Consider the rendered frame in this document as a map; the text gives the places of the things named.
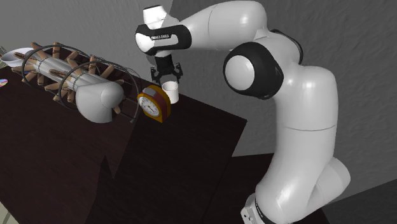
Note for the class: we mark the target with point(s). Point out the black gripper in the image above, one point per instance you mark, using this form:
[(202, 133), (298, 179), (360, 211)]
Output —
[(163, 64)]

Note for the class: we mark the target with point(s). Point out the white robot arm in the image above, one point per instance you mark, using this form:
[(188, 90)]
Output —
[(304, 124)]

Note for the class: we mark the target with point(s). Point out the white cup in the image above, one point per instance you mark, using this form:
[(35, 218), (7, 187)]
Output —
[(172, 93)]

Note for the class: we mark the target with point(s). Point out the orange and red table clock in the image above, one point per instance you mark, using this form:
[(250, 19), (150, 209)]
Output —
[(152, 105)]

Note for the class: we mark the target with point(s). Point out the white cylinder with wooden pegs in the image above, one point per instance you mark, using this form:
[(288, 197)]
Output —
[(93, 93)]

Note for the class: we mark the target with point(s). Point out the dark brown table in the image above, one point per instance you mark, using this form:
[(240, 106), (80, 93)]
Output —
[(173, 161)]

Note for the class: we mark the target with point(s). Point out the white bowl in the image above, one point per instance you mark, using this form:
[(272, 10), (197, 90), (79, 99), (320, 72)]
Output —
[(12, 57)]

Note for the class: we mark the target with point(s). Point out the multicoloured disc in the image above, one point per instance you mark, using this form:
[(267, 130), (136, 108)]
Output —
[(2, 83)]

